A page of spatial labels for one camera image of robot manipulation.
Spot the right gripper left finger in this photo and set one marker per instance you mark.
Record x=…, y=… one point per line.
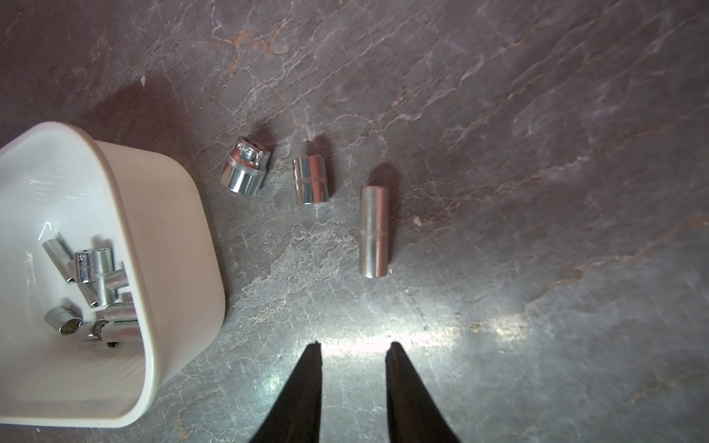
x=296, y=414

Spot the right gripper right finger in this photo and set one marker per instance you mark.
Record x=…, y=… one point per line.
x=412, y=414

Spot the long chrome deep socket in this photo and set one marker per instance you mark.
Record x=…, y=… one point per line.
x=374, y=231

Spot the short chrome socket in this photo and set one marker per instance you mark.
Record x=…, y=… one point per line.
x=311, y=181

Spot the white plastic storage box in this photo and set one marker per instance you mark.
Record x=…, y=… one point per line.
x=57, y=182

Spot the stepped chrome socket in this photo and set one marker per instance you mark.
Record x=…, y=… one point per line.
x=245, y=168

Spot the chrome socket box front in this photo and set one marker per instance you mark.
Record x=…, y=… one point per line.
x=64, y=320

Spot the chrome deep socket in box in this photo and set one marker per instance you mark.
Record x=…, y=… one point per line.
x=101, y=266

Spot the chrome long socket in box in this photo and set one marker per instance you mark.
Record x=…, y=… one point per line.
x=61, y=258

